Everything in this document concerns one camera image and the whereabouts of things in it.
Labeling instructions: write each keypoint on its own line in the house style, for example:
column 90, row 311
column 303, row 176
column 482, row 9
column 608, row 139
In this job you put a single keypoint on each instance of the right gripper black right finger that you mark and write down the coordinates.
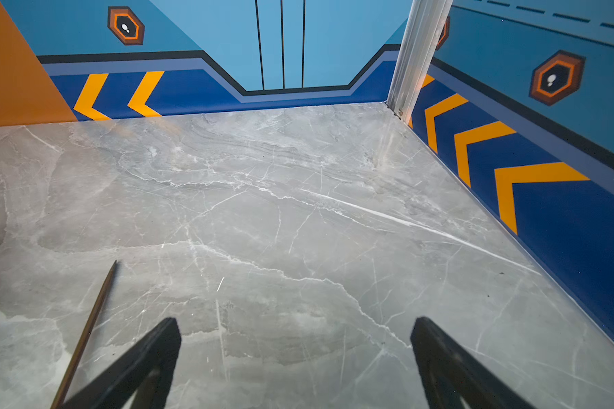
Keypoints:
column 451, row 377

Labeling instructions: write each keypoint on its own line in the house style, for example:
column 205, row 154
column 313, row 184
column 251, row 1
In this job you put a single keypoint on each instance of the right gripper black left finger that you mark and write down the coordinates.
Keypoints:
column 141, row 377

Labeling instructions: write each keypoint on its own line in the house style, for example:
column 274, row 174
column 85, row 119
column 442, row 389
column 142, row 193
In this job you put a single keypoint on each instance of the yellow black handled screwdriver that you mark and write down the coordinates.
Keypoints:
column 67, row 379

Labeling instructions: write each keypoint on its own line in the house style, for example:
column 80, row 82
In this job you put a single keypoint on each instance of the aluminium corner post right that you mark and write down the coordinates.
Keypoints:
column 424, row 26

